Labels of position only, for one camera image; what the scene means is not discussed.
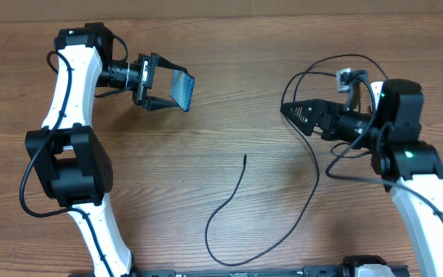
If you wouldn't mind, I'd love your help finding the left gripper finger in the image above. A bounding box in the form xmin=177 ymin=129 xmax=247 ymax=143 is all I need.
xmin=144 ymin=96 xmax=178 ymax=111
xmin=154 ymin=53 xmax=188 ymax=73

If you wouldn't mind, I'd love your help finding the Samsung Galaxy smartphone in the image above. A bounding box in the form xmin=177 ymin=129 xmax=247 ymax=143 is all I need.
xmin=170 ymin=70 xmax=195 ymax=112

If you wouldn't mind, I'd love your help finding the black charging cable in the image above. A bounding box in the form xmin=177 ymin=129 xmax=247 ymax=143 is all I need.
xmin=205 ymin=53 xmax=390 ymax=268

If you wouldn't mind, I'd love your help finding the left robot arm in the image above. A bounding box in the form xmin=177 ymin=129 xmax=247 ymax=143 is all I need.
xmin=22 ymin=22 xmax=195 ymax=276

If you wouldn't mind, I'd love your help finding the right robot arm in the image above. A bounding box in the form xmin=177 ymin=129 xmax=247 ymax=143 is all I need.
xmin=280 ymin=79 xmax=443 ymax=276

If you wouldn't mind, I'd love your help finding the white power strip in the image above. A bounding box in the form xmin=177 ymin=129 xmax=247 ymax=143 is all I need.
xmin=371 ymin=81 xmax=384 ymax=109

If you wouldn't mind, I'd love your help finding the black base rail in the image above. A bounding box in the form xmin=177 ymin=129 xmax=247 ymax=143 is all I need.
xmin=67 ymin=254 xmax=411 ymax=277

